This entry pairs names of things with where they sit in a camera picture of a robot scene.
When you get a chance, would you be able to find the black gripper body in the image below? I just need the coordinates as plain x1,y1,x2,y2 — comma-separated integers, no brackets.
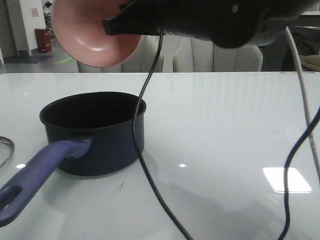
158,0,316,48

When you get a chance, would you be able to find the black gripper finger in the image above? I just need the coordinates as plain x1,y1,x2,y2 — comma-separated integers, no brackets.
101,0,164,36

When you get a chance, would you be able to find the pink bowl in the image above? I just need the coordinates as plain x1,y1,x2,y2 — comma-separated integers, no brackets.
51,0,141,68

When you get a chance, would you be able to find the glass pot lid blue knob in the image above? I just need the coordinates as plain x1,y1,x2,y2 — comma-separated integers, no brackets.
0,136,15,168

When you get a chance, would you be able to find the left beige chair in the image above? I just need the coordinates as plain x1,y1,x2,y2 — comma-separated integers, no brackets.
76,35,159,73

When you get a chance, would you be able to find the beige chair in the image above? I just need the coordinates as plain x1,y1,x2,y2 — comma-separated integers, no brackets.
76,35,159,73
172,37,263,73

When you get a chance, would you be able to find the right beige chair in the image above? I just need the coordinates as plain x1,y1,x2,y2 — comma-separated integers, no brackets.
172,37,263,73

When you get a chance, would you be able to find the red trash bin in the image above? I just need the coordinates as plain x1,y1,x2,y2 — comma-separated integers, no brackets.
34,28,52,53

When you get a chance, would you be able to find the dark blue saucepan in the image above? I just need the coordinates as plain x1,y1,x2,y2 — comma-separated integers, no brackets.
0,92,147,227

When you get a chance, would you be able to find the thin black cable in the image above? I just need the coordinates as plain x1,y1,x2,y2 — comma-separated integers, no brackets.
133,27,195,240

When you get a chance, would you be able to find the white cable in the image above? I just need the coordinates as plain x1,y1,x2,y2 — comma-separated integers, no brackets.
284,26,320,181

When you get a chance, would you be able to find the dark blue cable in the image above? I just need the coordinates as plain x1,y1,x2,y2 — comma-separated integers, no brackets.
277,102,320,240

